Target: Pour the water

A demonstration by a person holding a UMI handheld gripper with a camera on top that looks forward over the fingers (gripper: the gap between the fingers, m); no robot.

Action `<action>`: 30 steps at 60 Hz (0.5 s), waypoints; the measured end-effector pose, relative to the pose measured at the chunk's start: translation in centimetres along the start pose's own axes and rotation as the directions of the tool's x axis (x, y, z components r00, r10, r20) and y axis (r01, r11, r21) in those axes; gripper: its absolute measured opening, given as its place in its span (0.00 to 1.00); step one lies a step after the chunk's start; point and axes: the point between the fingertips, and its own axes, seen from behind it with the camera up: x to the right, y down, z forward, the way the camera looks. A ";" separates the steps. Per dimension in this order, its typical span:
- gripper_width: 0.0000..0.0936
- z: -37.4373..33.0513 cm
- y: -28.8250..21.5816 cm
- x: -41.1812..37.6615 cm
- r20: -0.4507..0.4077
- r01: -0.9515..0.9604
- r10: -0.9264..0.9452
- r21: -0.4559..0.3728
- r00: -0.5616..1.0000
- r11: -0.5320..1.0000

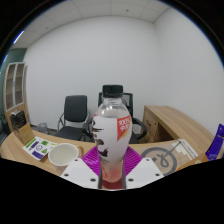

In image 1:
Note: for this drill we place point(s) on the flat dark brown carton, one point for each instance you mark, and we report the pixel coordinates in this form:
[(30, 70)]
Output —
[(17, 119)]

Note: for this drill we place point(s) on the brown cardboard box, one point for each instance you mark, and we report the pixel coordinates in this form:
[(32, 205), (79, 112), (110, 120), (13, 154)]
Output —
[(25, 135)]

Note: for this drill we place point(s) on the wooden shelf unit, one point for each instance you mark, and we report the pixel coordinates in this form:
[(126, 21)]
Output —
[(15, 90)]

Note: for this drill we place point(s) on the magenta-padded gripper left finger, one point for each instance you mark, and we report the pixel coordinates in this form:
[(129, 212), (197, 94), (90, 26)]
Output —
[(80, 173)]

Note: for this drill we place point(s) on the white speckled ceramic mug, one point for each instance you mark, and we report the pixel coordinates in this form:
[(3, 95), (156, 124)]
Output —
[(61, 155)]

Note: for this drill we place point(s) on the ceiling light panel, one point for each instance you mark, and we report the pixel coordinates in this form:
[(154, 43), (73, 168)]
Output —
[(18, 37)]

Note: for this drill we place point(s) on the low wooden side cabinet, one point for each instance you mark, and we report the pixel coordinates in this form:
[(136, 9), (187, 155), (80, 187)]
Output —
[(166, 120)]

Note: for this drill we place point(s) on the black mesh office chair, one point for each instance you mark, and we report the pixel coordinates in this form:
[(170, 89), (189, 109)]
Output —
[(75, 110)]

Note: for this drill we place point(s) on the small orange box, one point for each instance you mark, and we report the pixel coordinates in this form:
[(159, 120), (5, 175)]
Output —
[(193, 162)]

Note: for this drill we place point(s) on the purple box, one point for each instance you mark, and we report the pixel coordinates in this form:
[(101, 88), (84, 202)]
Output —
[(215, 143)]

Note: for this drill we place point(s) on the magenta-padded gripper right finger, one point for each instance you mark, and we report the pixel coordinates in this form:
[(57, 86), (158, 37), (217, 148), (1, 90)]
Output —
[(143, 173)]

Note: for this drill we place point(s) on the clear drink bottle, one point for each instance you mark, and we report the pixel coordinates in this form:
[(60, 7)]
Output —
[(111, 133)]

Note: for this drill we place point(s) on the white sheet of colourful stickers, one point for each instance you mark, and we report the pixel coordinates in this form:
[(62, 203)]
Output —
[(38, 148)]

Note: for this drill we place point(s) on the black office chair, grey bag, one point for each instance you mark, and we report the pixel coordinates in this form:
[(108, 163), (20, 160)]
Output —
[(136, 128)]

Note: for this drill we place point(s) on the flat round red coaster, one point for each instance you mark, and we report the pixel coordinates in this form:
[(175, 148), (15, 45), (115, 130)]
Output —
[(112, 185)]

